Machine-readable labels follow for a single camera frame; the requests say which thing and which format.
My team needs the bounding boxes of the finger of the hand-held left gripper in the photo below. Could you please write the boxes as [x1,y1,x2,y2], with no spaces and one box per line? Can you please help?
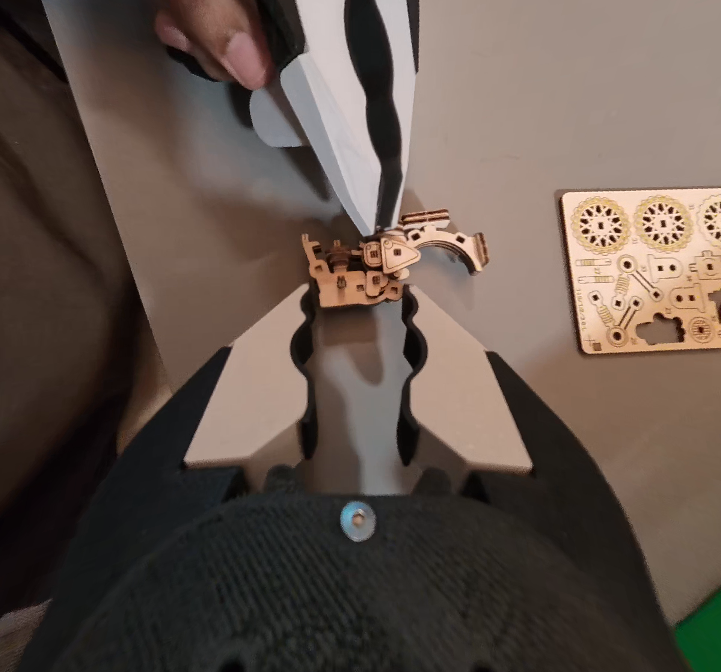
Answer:
[277,0,403,236]
[352,0,420,232]

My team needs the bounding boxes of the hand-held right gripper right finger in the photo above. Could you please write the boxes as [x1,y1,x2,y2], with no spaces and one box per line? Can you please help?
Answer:
[397,283,535,493]

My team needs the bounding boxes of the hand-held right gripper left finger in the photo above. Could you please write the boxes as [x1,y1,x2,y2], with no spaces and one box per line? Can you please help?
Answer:
[183,282,323,493]

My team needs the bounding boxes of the wooden model assembly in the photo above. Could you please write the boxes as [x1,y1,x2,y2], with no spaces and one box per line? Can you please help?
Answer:
[301,207,491,310]

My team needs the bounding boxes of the wooden parts sheet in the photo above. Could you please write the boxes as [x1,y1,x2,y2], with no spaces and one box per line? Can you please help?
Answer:
[559,188,721,356]

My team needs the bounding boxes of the person's left hand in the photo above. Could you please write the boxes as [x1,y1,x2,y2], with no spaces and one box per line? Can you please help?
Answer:
[127,0,275,91]

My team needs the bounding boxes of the olive green shirt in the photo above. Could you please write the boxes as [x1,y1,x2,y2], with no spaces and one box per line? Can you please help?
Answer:
[0,0,170,613]

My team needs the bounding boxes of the green plastic bin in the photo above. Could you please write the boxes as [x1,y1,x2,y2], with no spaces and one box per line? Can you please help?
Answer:
[673,588,721,672]

